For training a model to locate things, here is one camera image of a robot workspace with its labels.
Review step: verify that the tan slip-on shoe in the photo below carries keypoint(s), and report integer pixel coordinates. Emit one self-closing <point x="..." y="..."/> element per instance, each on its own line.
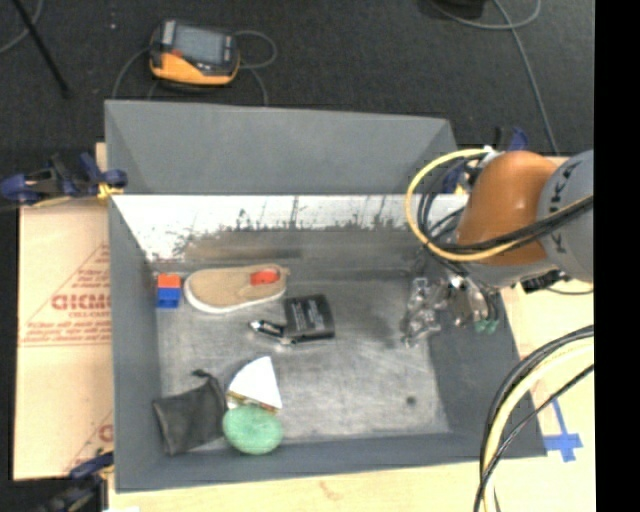
<point x="225" y="290"/>

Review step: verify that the green round sponge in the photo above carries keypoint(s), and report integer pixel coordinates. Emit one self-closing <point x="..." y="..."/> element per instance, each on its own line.
<point x="252" y="430"/>

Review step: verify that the white triangular toy sandwich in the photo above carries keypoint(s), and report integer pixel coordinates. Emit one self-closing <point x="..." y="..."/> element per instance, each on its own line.
<point x="257" y="382"/>

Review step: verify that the blue and orange toy block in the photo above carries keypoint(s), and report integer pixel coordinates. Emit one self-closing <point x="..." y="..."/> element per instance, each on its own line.
<point x="168" y="295"/>

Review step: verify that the black flat box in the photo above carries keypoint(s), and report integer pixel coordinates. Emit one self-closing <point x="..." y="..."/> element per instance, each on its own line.
<point x="309" y="317"/>

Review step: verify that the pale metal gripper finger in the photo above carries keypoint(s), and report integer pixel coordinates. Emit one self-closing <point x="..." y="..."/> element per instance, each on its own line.
<point x="420" y="325"/>
<point x="425" y="295"/>

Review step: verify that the small black and silver tool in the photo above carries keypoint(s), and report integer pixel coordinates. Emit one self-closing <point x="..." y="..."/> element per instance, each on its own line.
<point x="267" y="328"/>

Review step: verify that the grey metal bin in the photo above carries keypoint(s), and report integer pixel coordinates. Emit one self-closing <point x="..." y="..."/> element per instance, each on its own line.
<point x="320" y="380"/>

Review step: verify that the black cloth pouch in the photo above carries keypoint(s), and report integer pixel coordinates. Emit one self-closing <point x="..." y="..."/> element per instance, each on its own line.
<point x="190" y="415"/>

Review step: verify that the brown cardboard board red print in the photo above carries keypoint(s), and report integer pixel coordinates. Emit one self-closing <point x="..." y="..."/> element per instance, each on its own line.
<point x="60" y="370"/>

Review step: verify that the black cylinder on white bracket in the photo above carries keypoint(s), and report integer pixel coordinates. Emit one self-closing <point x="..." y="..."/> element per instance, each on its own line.
<point x="542" y="282"/>

